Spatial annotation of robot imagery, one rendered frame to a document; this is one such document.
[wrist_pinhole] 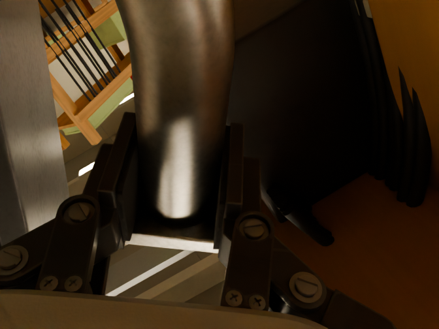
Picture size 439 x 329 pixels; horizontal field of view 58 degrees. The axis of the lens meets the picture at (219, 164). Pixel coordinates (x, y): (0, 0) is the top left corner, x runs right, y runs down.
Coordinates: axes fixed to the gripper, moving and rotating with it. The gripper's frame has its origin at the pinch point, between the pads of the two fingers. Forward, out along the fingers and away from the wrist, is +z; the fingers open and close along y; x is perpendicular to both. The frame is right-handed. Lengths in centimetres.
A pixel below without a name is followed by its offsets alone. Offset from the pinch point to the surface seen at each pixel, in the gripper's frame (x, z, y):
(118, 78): -178, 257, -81
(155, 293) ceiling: -416, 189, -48
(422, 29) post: 2.2, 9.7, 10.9
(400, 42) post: 0.5, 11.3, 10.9
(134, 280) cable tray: -281, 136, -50
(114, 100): -197, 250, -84
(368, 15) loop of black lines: 0.4, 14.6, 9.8
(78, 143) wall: -685, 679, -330
